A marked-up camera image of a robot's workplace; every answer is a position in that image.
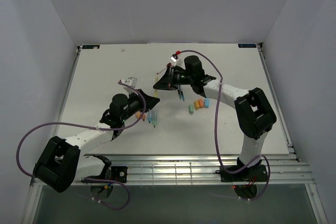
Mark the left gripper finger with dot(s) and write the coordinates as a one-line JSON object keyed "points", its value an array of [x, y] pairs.
{"points": [[148, 106], [149, 100]]}

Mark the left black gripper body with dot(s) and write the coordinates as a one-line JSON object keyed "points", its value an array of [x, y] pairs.
{"points": [[135, 105]]}

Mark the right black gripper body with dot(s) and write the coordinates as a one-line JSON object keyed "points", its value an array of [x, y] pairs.
{"points": [[179, 77]]}

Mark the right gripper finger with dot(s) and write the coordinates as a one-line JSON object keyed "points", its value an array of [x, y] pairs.
{"points": [[171, 87], [166, 79]]}

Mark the blue capped pen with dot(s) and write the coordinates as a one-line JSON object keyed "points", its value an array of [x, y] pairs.
{"points": [[182, 94]]}

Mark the green highlighter pen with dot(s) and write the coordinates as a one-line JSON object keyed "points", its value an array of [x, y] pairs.
{"points": [[154, 117]]}

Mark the blue highlighter pen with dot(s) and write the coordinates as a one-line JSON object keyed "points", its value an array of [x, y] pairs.
{"points": [[149, 116]]}

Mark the green pen cap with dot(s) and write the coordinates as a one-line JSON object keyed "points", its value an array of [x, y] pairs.
{"points": [[191, 109]]}

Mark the yellow pen cap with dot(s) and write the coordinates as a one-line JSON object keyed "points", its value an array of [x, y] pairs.
{"points": [[196, 104]]}

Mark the orange pen cap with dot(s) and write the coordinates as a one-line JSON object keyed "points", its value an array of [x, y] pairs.
{"points": [[201, 103]]}

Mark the blue pen cap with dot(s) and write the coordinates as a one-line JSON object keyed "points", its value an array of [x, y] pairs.
{"points": [[206, 103]]}

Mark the teal thin pen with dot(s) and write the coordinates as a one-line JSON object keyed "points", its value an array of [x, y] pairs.
{"points": [[179, 93]]}

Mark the yellow barrel pen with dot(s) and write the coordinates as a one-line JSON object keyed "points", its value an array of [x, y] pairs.
{"points": [[155, 90]]}

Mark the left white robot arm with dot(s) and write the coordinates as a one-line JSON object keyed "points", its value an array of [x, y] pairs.
{"points": [[65, 160]]}

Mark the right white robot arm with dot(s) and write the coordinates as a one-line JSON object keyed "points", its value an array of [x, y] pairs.
{"points": [[254, 112]]}

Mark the red tipped pen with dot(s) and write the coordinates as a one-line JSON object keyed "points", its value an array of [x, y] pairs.
{"points": [[164, 69]]}

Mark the right blue corner label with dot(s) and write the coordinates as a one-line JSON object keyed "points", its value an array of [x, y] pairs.
{"points": [[247, 45]]}

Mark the blue corner label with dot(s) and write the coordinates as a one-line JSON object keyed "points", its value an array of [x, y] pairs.
{"points": [[247, 45], [90, 47]]}

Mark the left blue corner label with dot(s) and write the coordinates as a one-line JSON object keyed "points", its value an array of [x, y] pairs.
{"points": [[90, 47]]}

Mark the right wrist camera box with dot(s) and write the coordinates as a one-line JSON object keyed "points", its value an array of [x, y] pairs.
{"points": [[193, 66]]}

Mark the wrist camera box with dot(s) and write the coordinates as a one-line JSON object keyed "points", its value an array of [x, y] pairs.
{"points": [[118, 104], [193, 66]]}

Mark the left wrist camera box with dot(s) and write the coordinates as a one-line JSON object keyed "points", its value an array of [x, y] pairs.
{"points": [[118, 104]]}

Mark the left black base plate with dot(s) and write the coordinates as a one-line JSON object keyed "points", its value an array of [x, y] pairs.
{"points": [[117, 173]]}

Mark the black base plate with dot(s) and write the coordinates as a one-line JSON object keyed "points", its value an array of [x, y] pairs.
{"points": [[117, 173], [251, 174]]}

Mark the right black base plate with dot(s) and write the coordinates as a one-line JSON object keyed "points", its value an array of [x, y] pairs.
{"points": [[251, 174]]}

